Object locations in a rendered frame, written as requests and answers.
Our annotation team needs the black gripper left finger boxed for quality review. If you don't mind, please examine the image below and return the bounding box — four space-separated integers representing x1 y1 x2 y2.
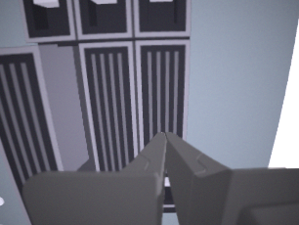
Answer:
22 132 167 225

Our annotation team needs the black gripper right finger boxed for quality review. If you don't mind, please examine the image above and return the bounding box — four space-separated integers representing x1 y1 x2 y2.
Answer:
165 132 299 225

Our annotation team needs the black server rack frame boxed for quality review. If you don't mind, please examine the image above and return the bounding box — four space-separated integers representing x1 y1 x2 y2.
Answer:
0 0 299 225

